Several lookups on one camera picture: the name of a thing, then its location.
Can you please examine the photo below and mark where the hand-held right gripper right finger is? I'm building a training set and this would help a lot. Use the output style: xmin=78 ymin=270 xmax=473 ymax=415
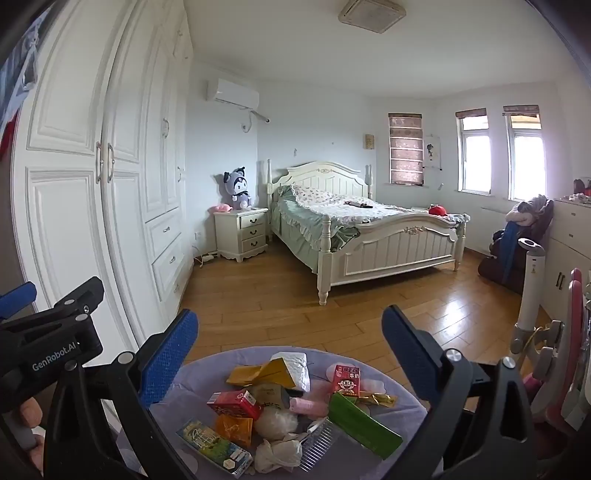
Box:
xmin=381 ymin=305 xmax=539 ymax=480

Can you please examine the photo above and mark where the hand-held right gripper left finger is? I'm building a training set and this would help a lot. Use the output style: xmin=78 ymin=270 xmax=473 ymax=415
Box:
xmin=44 ymin=308 xmax=200 ymax=480

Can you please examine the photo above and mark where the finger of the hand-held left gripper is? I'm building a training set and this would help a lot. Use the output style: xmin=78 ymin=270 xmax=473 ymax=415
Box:
xmin=0 ymin=276 xmax=106 ymax=341
xmin=0 ymin=281 xmax=38 ymax=324

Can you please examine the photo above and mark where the orange snack packet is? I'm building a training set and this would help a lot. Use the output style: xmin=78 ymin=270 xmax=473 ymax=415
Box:
xmin=215 ymin=414 xmax=254 ymax=448

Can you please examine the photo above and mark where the pink hair roller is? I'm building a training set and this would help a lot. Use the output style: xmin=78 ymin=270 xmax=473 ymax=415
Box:
xmin=288 ymin=398 xmax=329 ymax=416

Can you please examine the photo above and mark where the person's left hand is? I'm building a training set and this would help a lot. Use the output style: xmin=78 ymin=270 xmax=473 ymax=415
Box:
xmin=9 ymin=396 xmax=47 ymax=478

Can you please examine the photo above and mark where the purple floral tablecloth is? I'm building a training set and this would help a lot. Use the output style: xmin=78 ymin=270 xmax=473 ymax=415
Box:
xmin=111 ymin=346 xmax=432 ymax=480

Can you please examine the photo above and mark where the yellow candy wrapper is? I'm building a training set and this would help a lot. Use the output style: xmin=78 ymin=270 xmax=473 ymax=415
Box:
xmin=358 ymin=390 xmax=398 ymax=408

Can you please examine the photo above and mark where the red milk carton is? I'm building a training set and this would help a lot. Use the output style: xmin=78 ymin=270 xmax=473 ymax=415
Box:
xmin=206 ymin=389 xmax=264 ymax=421
xmin=329 ymin=364 xmax=361 ymax=398

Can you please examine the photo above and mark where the yellow foil packet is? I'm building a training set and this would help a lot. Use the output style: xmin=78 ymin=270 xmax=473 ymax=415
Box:
xmin=226 ymin=359 xmax=298 ymax=392

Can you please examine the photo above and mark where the green snack packet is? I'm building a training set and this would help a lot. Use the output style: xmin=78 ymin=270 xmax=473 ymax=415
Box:
xmin=328 ymin=392 xmax=404 ymax=461

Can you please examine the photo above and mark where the white wardrobe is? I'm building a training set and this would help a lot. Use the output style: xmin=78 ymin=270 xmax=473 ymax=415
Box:
xmin=9 ymin=0 xmax=197 ymax=370

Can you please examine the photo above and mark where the green white drink carton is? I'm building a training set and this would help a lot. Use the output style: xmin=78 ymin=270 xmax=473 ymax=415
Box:
xmin=175 ymin=419 xmax=254 ymax=478

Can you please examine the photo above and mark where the beige packet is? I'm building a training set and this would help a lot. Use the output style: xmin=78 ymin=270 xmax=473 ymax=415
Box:
xmin=249 ymin=382 xmax=291 ymax=411

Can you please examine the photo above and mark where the white quilted paper packet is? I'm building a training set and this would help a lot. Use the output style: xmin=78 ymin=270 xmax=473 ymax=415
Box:
xmin=270 ymin=352 xmax=312 ymax=393

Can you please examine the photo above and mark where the dark red armchair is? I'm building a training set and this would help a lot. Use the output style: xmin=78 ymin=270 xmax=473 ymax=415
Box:
xmin=478 ymin=198 xmax=555 ymax=294

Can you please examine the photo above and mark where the white mesh ball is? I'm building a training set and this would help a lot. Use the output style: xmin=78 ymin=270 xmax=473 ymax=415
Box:
xmin=254 ymin=407 xmax=301 ymax=440

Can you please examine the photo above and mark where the clear plastic comb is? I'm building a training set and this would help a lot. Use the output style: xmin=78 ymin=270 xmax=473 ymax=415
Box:
xmin=298 ymin=415 xmax=340 ymax=472

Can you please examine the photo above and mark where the white grey floor stand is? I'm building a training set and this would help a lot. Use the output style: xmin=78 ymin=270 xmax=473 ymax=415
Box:
xmin=510 ymin=237 xmax=566 ymax=365

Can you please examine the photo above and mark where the blue cloth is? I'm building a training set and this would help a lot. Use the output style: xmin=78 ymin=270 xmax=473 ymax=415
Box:
xmin=501 ymin=220 xmax=520 ymax=282

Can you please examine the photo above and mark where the crumpled white tissue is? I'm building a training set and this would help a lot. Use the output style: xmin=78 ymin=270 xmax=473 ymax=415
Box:
xmin=254 ymin=434 xmax=303 ymax=474

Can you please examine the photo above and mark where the white nightstand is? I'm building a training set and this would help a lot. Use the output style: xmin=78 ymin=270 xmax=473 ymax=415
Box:
xmin=213 ymin=207 xmax=270 ymax=263

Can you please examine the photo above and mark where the white radiator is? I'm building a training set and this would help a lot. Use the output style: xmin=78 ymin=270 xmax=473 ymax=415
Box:
xmin=480 ymin=205 xmax=513 ymax=227

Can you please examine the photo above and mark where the green floral bedding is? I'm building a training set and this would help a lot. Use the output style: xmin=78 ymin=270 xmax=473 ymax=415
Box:
xmin=270 ymin=185 xmax=462 ymax=252

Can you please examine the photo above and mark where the pink chair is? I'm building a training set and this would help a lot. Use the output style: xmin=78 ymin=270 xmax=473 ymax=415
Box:
xmin=522 ymin=268 xmax=591 ymax=430

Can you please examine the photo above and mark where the purple plush toy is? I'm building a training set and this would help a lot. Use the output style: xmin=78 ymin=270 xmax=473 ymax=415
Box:
xmin=223 ymin=167 xmax=254 ymax=212

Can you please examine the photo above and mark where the grey clothes pile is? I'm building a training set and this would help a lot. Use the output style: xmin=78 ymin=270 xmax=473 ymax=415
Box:
xmin=505 ymin=195 xmax=550 ymax=227

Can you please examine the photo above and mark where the white dresser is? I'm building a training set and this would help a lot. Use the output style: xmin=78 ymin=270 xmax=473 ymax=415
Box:
xmin=538 ymin=196 xmax=591 ymax=319

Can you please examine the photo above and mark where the window with roman blind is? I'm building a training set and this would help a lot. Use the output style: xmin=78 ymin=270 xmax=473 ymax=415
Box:
xmin=388 ymin=113 xmax=424 ymax=186

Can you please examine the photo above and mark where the dark printed cloth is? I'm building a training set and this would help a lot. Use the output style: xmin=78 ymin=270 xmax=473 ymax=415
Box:
xmin=0 ymin=0 xmax=54 ymax=155

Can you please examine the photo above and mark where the narrow bright window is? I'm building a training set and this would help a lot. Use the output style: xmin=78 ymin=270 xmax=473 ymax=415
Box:
xmin=455 ymin=108 xmax=491 ymax=195

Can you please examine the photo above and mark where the wide bright window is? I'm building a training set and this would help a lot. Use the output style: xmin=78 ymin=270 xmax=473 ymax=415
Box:
xmin=503 ymin=105 xmax=548 ymax=201

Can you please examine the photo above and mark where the white air conditioner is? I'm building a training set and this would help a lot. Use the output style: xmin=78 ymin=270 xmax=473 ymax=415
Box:
xmin=205 ymin=78 xmax=260 ymax=112

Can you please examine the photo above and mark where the square ceiling light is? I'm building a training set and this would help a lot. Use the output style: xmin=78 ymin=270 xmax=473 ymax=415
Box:
xmin=337 ymin=0 xmax=407 ymax=34

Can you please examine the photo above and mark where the white bed frame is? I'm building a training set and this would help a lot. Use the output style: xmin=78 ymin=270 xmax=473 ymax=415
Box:
xmin=265 ymin=159 xmax=467 ymax=306

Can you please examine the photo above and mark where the yellow cable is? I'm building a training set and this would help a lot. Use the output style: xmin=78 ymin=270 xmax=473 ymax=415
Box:
xmin=517 ymin=325 xmax=546 ymax=365

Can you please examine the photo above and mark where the wall poster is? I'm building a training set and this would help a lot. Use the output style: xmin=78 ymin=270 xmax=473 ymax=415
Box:
xmin=424 ymin=135 xmax=444 ymax=171

